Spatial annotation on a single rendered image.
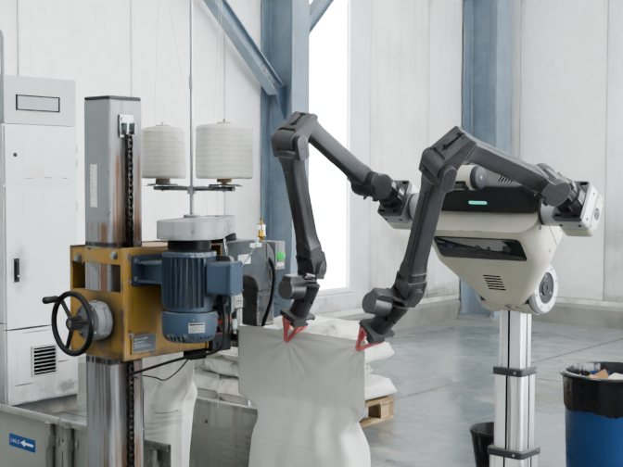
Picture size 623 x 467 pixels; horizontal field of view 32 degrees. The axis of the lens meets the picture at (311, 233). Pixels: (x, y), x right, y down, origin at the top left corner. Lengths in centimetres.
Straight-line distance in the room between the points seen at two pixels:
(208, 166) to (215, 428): 121
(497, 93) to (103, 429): 893
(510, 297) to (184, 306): 101
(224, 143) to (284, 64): 629
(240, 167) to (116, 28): 532
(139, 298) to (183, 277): 18
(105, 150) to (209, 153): 29
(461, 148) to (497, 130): 895
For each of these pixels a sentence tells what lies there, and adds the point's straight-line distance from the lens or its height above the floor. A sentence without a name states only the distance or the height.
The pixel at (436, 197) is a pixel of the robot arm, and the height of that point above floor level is 149.
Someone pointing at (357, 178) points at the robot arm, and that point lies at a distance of 319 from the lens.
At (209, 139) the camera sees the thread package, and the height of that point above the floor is 164.
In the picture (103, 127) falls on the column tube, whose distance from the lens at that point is 305.
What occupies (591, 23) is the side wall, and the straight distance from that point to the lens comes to 1162.
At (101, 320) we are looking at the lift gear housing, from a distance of 302.
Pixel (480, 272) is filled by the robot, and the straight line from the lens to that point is 329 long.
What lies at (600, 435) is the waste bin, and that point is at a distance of 504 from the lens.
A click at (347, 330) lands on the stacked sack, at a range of 668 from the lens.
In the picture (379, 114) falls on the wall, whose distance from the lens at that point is 1062.
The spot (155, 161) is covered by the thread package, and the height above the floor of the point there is 158.
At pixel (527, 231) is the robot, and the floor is 139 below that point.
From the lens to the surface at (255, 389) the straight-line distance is 331.
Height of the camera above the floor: 154
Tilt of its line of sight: 3 degrees down
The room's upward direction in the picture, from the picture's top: straight up
